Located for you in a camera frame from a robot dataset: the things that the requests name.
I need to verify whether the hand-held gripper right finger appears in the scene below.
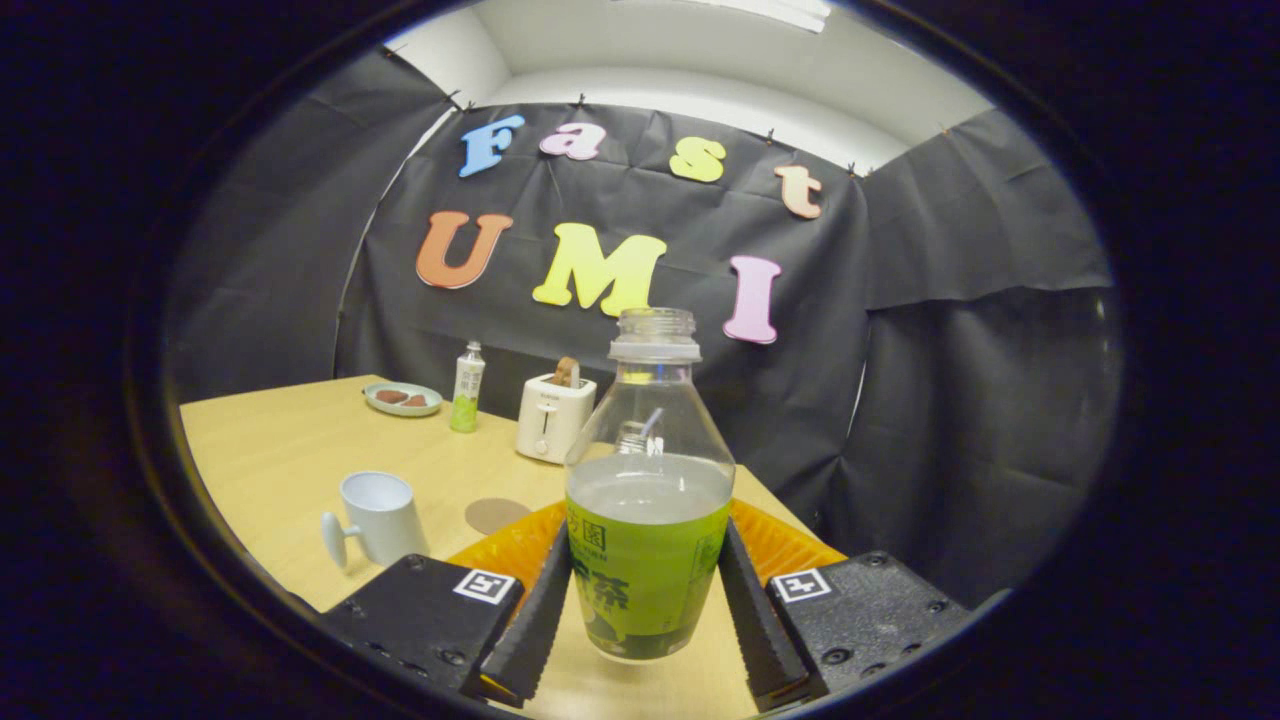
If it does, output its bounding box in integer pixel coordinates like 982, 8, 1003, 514
718, 498, 973, 713

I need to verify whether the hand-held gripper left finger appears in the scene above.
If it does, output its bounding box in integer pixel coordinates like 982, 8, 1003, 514
318, 500, 571, 709

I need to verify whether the round brown coaster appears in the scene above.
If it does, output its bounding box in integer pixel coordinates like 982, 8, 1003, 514
465, 498, 534, 536

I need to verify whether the green label juice bottle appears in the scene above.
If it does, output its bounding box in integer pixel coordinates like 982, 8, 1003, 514
564, 307, 738, 665

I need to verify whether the white cup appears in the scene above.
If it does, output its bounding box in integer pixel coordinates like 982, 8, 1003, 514
320, 471, 431, 572

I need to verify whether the slim white label bottle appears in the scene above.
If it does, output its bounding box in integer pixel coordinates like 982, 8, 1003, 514
450, 341, 487, 434

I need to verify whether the white toaster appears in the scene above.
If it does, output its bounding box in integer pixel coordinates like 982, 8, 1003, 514
516, 373, 598, 465

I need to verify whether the pale green round plate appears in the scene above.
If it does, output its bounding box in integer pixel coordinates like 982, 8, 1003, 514
363, 382, 444, 418

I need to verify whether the wooden table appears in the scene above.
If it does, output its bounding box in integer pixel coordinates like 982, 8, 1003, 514
178, 375, 831, 720

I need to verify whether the ceiling light panel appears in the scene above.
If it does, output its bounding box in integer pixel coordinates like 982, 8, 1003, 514
690, 0, 833, 34

